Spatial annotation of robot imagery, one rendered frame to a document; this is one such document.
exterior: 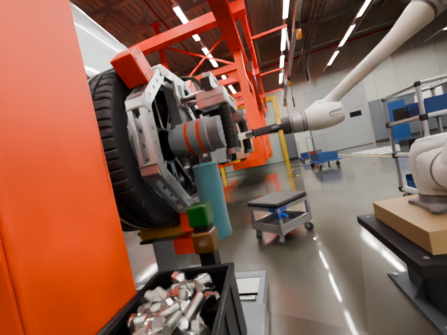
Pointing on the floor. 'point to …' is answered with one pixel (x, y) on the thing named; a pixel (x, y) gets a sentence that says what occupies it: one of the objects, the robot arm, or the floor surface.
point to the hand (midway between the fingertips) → (245, 135)
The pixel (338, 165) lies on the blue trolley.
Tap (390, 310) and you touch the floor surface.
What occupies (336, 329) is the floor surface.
